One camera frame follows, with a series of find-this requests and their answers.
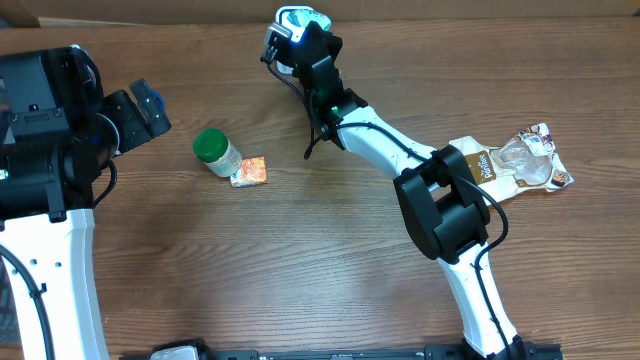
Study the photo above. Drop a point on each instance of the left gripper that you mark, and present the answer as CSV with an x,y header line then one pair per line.
x,y
140,130

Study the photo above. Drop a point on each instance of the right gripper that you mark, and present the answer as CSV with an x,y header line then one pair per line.
x,y
332,46

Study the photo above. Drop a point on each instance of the white bottle green cap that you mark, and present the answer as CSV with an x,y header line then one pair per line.
x,y
216,151

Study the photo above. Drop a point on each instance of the orange tissue pack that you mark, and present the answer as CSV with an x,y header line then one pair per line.
x,y
253,171

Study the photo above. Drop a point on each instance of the beige snack bag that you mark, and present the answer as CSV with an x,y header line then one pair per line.
x,y
527,161

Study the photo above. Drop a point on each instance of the teal wet wipes pack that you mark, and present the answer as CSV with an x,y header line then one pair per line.
x,y
300,18

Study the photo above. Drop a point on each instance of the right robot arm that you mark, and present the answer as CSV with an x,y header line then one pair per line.
x,y
445,212

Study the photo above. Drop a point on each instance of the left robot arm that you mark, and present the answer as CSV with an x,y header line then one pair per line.
x,y
59,132

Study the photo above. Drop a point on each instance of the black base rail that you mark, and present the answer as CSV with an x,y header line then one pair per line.
x,y
197,349

